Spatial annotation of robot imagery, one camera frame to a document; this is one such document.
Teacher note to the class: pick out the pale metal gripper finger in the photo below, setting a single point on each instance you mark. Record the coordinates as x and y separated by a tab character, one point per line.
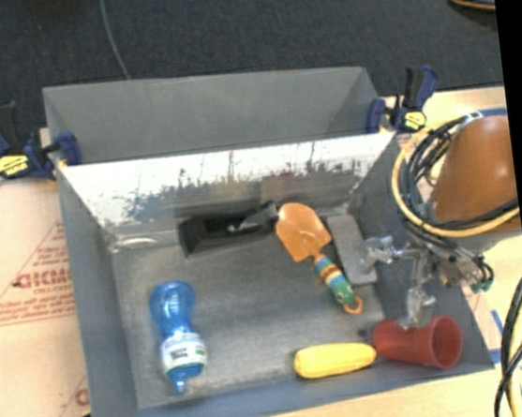
415	304
382	250

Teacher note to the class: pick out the grey flat block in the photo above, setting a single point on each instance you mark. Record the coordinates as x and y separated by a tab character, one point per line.
351	248

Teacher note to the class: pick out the red plastic cup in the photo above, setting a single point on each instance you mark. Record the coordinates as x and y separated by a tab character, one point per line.
419	344

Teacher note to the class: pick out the yellow toy corn cob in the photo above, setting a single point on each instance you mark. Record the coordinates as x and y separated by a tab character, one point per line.
334	359

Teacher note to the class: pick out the grey metal bin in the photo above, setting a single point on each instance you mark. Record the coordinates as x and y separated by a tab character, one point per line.
253	298

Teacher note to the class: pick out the black stapler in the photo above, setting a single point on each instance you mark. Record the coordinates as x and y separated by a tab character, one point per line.
198	239

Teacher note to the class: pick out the blue plastic bottle white label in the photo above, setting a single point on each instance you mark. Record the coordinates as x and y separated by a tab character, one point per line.
177	336

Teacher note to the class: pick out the brown cardboard board red print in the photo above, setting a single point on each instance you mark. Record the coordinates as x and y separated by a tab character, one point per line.
30	325

